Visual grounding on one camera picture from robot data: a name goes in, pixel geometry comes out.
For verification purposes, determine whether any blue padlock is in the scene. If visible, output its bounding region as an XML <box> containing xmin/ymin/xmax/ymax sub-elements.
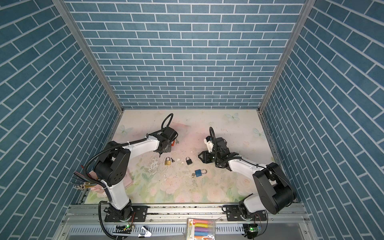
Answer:
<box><xmin>192</xmin><ymin>169</ymin><xmax>208</xmax><ymax>178</ymax></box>

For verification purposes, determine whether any black padlock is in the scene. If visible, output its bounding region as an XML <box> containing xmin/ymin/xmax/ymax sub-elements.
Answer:
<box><xmin>186</xmin><ymin>157</ymin><xmax>193</xmax><ymax>166</ymax></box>

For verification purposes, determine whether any large brass padlock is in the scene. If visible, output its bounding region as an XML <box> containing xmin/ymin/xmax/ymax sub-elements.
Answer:
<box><xmin>165</xmin><ymin>157</ymin><xmax>172</xmax><ymax>166</ymax></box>

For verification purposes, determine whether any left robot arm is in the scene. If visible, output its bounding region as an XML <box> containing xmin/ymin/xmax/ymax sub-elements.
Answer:
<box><xmin>83</xmin><ymin>113</ymin><xmax>178</xmax><ymax>215</ymax></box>

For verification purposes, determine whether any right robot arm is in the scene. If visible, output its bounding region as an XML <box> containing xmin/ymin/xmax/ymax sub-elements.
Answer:
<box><xmin>198</xmin><ymin>136</ymin><xmax>297</xmax><ymax>219</ymax></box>

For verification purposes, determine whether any marker pack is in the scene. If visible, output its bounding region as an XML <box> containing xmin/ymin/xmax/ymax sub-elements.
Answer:
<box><xmin>186</xmin><ymin>218</ymin><xmax>216</xmax><ymax>240</ymax></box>

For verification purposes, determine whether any pink pencil case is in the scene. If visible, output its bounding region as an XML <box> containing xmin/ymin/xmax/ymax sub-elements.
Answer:
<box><xmin>90</xmin><ymin>170</ymin><xmax>133</xmax><ymax>194</ymax></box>

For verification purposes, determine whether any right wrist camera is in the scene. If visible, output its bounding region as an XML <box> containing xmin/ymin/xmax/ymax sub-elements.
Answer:
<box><xmin>204</xmin><ymin>136</ymin><xmax>214</xmax><ymax>153</ymax></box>

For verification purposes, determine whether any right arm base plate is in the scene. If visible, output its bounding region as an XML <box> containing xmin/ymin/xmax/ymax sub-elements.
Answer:
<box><xmin>222</xmin><ymin>205</ymin><xmax>268</xmax><ymax>222</ymax></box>

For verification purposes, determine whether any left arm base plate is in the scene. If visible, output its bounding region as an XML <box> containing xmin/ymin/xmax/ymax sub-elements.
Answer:
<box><xmin>103</xmin><ymin>206</ymin><xmax>148</xmax><ymax>223</ymax></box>

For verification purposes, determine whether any aluminium front rail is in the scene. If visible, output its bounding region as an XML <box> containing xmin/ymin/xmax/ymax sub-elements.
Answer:
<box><xmin>63</xmin><ymin>203</ymin><xmax>310</xmax><ymax>225</ymax></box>

